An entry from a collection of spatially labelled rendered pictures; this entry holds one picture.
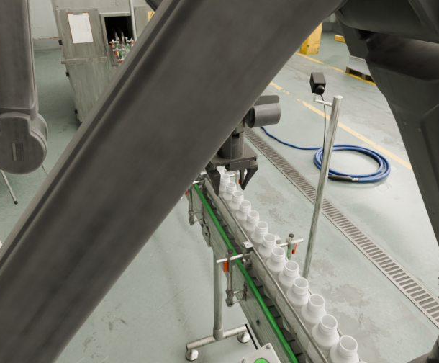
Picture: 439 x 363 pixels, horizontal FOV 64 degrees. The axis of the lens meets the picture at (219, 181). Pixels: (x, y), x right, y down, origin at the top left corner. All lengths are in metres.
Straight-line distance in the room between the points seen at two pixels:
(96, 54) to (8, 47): 4.01
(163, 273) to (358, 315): 1.29
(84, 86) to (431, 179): 4.51
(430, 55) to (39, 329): 0.25
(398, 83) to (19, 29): 0.50
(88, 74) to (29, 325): 4.48
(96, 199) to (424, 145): 0.21
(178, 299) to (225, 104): 2.25
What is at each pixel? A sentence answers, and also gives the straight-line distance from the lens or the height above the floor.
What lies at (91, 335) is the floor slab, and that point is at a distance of 2.34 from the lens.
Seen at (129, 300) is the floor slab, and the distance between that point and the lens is 2.43.
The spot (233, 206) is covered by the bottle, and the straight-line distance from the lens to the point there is 1.20.
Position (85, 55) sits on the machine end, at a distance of 4.60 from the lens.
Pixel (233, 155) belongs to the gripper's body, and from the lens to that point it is 0.72.
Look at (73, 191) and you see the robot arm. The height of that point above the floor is 1.75.
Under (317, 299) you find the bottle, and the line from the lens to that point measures 0.91.
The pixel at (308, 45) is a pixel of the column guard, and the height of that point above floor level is 0.21.
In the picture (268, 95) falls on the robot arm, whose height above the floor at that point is 1.61.
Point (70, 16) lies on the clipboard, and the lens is 4.53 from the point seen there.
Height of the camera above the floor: 1.83
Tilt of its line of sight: 32 degrees down
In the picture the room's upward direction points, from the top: straight up
